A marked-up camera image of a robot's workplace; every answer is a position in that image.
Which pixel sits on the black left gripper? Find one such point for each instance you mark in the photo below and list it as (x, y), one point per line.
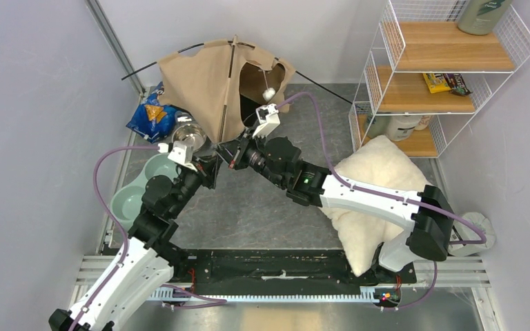
(208, 168)

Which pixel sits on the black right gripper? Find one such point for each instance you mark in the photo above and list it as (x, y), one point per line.
(234, 150)

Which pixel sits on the beige fabric pet tent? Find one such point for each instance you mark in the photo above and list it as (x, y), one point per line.
(196, 83)

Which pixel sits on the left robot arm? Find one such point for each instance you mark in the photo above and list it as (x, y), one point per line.
(147, 262)

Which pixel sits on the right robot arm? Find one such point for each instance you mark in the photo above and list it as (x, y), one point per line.
(385, 212)

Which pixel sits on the steel pet bowl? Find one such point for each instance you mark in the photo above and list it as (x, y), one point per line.
(191, 133)

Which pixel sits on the mint green double pet bowl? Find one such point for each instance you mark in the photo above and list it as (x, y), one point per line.
(126, 203)

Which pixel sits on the clear plastic package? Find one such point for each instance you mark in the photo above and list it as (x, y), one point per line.
(182, 117)

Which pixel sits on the white pompom toy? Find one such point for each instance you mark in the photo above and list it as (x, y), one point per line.
(268, 94)

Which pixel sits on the blue Doritos chip bag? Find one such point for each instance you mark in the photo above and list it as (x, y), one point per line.
(151, 120)

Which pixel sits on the cream fluffy pillow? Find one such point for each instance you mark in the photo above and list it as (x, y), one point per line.
(379, 162)

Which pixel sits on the yellow candy bag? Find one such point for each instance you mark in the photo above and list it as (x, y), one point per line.
(435, 82)

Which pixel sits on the dark brown candy bag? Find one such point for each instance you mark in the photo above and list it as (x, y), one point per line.
(457, 84)

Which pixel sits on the green bottle on top shelf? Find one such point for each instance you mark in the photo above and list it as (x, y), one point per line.
(479, 17)

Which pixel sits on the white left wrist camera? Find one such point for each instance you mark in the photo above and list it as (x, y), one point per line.
(179, 152)

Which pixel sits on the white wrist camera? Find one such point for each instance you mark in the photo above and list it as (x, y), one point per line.
(268, 120)
(179, 152)

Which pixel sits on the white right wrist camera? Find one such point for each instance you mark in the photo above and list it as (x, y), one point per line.
(268, 120)

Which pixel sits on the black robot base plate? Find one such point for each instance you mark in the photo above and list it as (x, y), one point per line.
(278, 272)

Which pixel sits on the aluminium frame post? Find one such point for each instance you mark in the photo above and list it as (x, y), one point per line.
(111, 37)

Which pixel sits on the white wire shelf rack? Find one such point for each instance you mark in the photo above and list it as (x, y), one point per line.
(421, 64)

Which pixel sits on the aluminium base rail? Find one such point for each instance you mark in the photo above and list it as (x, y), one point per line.
(454, 273)

